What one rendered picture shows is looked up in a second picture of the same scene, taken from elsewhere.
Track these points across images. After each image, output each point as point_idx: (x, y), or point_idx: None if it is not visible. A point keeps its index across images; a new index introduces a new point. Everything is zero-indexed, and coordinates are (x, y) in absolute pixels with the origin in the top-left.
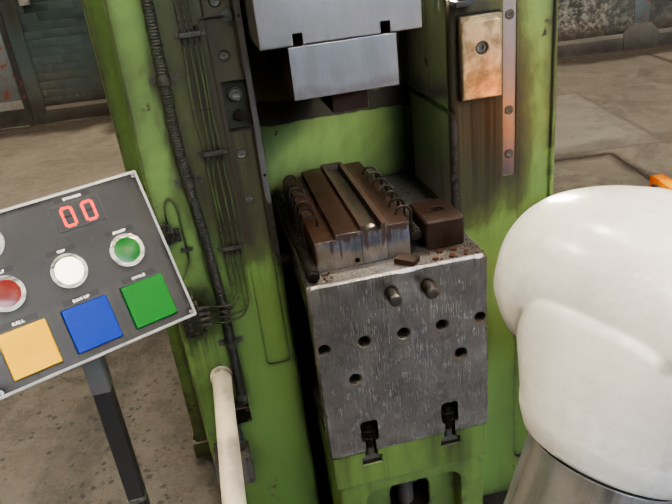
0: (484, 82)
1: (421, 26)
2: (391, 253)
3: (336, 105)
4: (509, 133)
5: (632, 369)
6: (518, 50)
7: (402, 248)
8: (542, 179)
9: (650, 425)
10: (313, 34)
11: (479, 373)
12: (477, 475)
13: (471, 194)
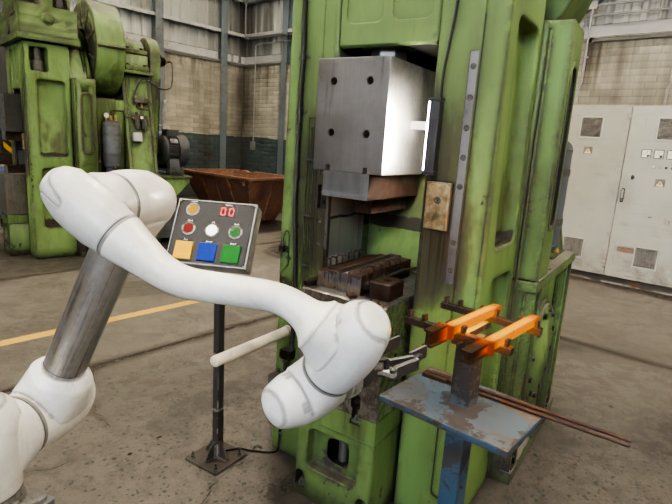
0: (436, 220)
1: (381, 175)
2: (350, 290)
3: (356, 208)
4: (452, 257)
5: None
6: (463, 209)
7: (356, 290)
8: (472, 296)
9: None
10: (334, 166)
11: (374, 385)
12: (367, 460)
13: (424, 286)
